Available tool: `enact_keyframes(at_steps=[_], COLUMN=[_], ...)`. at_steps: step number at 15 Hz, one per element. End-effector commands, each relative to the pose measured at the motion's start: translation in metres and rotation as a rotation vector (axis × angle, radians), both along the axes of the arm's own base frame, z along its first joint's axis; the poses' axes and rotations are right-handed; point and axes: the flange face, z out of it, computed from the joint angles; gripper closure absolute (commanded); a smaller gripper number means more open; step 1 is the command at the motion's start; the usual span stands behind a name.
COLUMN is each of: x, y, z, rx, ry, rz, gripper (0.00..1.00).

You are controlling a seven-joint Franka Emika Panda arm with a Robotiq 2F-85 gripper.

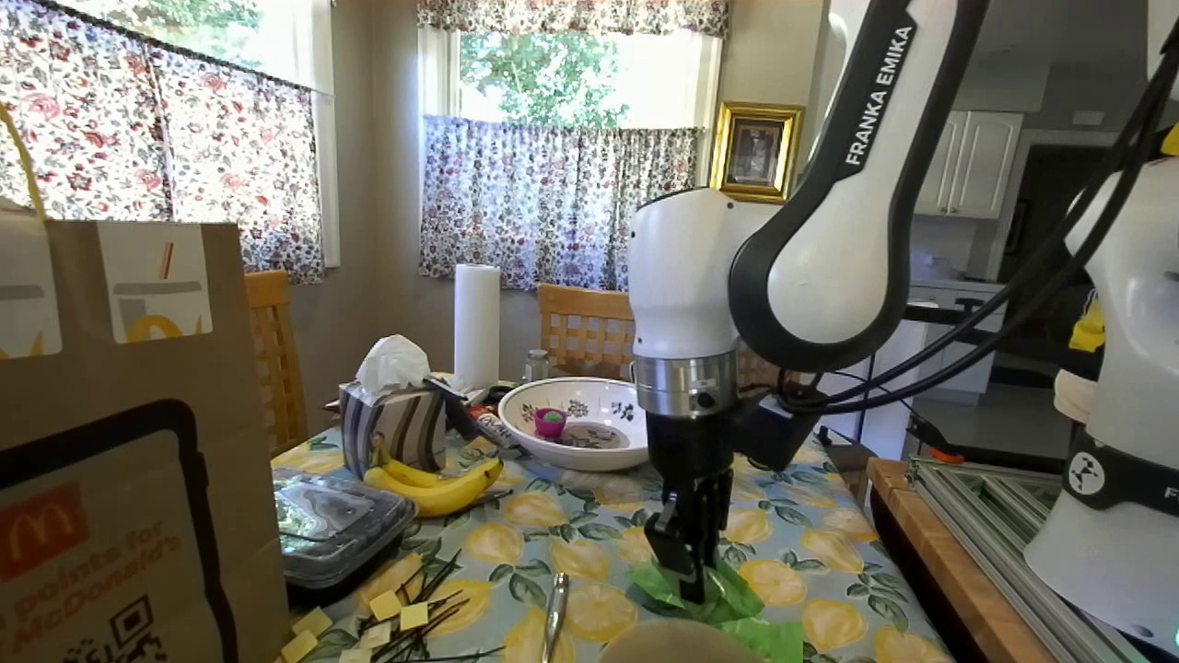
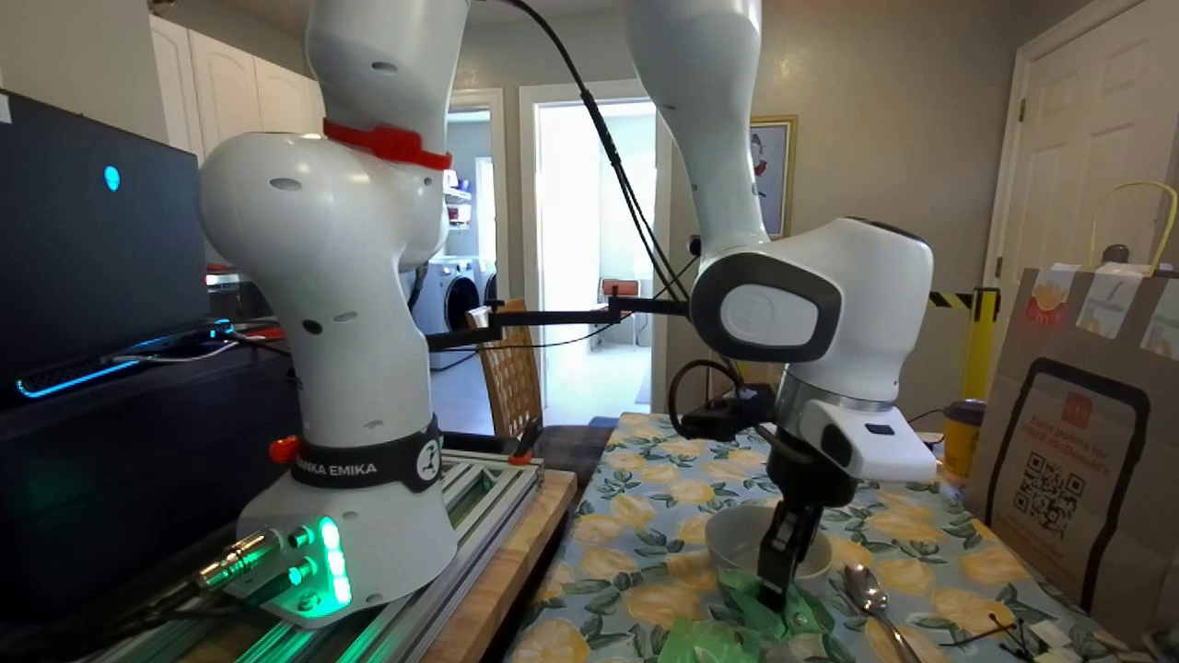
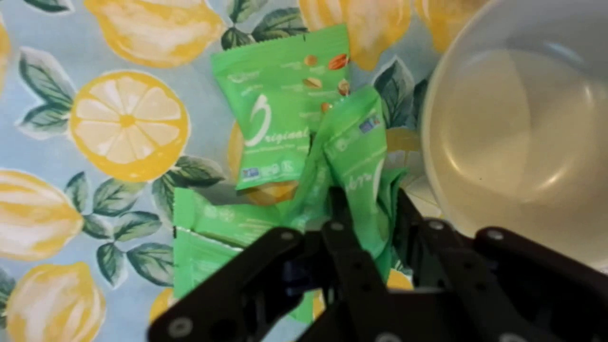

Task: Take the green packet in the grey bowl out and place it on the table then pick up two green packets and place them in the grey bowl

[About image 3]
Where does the green snack packet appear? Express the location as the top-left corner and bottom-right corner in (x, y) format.
(302, 83), (408, 262)
(211, 22), (353, 191)
(171, 186), (327, 300)

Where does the lemon print tablecloth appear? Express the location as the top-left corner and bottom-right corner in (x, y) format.
(0, 0), (608, 342)

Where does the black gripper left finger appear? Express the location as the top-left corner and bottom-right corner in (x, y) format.
(146, 186), (389, 342)

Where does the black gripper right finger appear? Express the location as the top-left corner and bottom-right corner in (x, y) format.
(385, 188), (608, 342)

